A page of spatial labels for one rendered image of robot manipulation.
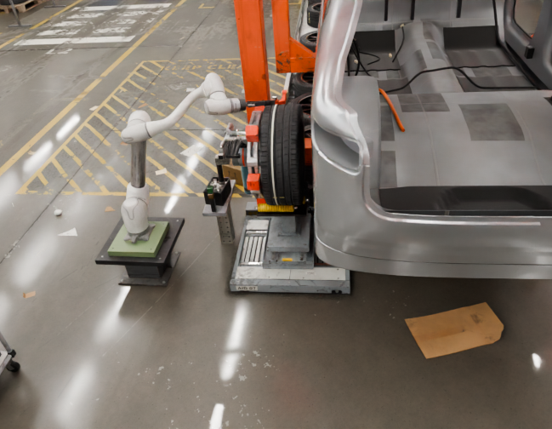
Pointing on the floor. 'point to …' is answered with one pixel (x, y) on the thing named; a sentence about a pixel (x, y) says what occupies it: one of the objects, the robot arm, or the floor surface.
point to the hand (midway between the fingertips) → (269, 102)
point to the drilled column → (226, 227)
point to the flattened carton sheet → (455, 330)
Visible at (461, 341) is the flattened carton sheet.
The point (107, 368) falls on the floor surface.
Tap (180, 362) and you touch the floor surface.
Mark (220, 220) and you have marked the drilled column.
